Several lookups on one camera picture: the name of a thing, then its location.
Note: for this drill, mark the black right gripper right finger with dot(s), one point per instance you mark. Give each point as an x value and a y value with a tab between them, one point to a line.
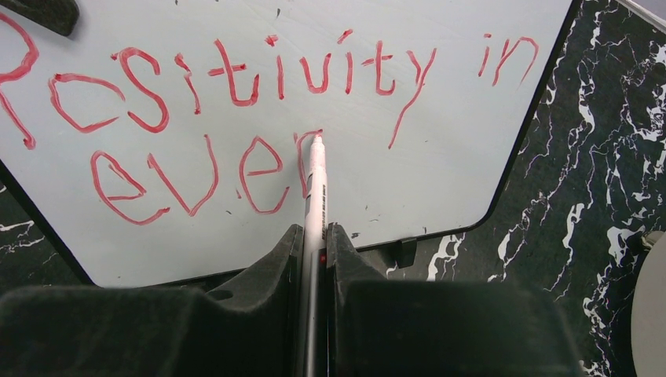
383	327

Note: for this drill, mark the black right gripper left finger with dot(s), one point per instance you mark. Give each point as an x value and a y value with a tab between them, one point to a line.
244	327

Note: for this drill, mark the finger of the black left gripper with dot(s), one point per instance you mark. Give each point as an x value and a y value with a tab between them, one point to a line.
59	16

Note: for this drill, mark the white marker pen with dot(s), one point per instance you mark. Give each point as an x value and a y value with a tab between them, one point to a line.
313	261

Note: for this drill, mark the small white whiteboard black frame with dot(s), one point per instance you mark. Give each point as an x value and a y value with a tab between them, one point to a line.
167	140

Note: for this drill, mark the white cylindrical drum red rim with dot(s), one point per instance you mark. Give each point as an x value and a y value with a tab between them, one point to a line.
648	309

